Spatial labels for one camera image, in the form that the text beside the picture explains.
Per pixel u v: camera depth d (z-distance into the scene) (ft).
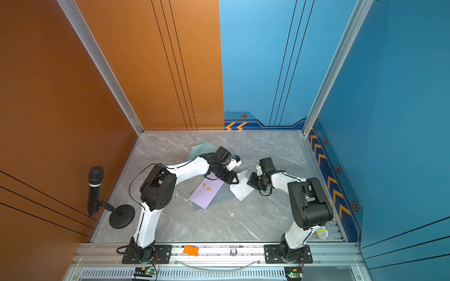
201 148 3.57
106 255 2.47
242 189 3.03
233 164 2.85
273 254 2.38
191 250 2.43
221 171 2.66
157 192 1.80
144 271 2.33
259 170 2.91
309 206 1.54
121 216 2.71
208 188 3.01
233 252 2.31
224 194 3.01
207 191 3.00
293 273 2.33
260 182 2.69
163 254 2.43
